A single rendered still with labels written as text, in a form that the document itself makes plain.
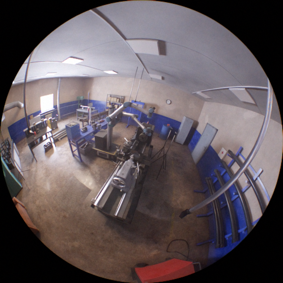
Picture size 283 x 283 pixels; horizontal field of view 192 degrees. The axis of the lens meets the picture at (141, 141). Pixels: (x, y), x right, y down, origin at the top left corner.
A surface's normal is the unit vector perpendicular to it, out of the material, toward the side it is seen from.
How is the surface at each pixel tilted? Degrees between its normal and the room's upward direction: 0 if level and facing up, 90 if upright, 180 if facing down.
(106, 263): 0
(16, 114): 90
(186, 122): 90
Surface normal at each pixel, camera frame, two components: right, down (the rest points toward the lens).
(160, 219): 0.23, -0.84
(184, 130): -0.23, 0.45
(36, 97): 0.94, 0.32
